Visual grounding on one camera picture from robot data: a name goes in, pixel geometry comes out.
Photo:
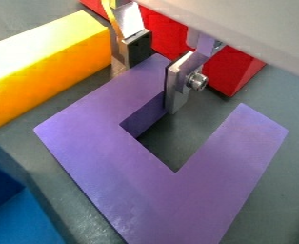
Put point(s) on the yellow long bar block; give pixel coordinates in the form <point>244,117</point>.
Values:
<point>46,59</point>

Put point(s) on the blue U-shaped block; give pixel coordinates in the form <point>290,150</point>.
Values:
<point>23,223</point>

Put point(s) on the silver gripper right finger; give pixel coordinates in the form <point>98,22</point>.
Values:
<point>183,75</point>

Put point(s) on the red board with slots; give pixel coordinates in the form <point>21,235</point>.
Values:
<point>229,69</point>

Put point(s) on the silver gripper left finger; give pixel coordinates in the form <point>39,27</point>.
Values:
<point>133,36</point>

